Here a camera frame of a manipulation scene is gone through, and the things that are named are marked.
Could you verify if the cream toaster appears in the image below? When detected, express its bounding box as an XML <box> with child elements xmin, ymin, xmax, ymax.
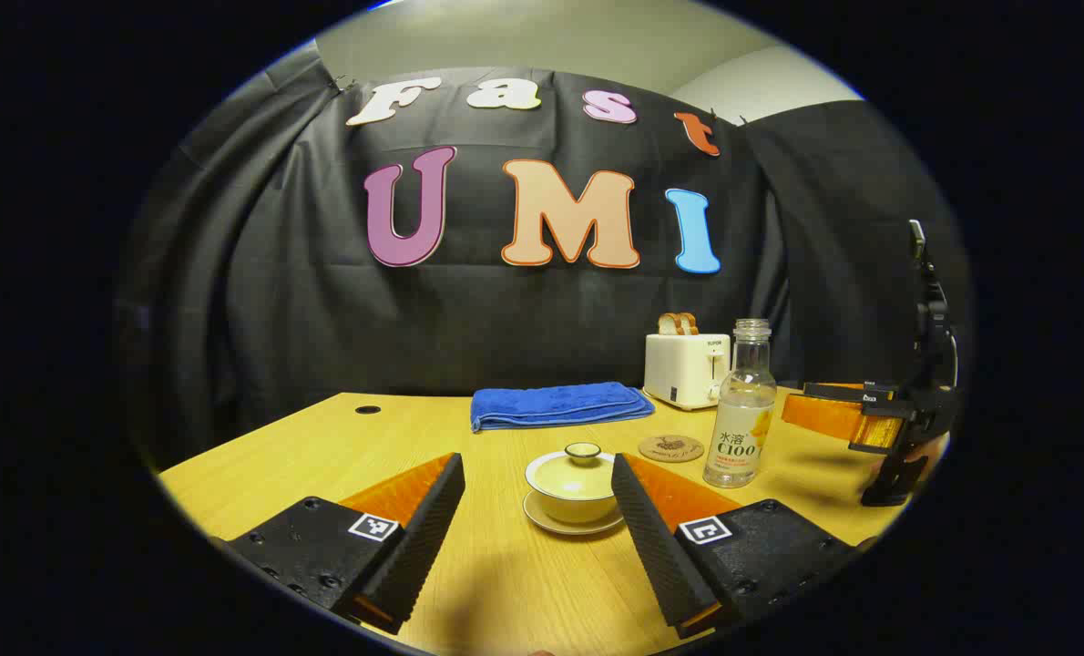
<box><xmin>642</xmin><ymin>332</ymin><xmax>732</xmax><ymax>412</ymax></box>

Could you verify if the cream ceramic saucer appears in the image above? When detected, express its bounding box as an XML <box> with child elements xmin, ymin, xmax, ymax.
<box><xmin>522</xmin><ymin>490</ymin><xmax>626</xmax><ymax>538</ymax></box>

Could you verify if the clear glass water bottle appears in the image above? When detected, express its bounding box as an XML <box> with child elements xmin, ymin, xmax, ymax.
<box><xmin>702</xmin><ymin>318</ymin><xmax>778</xmax><ymax>489</ymax></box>

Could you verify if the cream teacup lid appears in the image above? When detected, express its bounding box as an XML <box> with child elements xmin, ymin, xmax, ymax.
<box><xmin>525</xmin><ymin>442</ymin><xmax>617</xmax><ymax>502</ymax></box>

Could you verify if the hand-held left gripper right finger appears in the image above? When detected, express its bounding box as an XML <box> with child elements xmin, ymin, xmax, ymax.
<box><xmin>610</xmin><ymin>453</ymin><xmax>875</xmax><ymax>639</ymax></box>

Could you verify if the round cork coaster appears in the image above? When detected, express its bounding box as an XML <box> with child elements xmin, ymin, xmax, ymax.
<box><xmin>639</xmin><ymin>434</ymin><xmax>706</xmax><ymax>464</ymax></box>

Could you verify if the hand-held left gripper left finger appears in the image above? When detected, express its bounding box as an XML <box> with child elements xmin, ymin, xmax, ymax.
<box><xmin>210</xmin><ymin>453</ymin><xmax>466</xmax><ymax>636</ymax></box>

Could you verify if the cream ceramic teacup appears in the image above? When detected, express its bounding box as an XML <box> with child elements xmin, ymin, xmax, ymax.
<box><xmin>532</xmin><ymin>481</ymin><xmax>619</xmax><ymax>526</ymax></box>

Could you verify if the folded blue towel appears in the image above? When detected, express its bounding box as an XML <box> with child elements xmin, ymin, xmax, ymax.
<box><xmin>469</xmin><ymin>381</ymin><xmax>657</xmax><ymax>434</ymax></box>

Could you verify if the black backdrop cloth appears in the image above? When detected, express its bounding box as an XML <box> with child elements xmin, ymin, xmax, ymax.
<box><xmin>114</xmin><ymin>41</ymin><xmax>976</xmax><ymax>470</ymax></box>

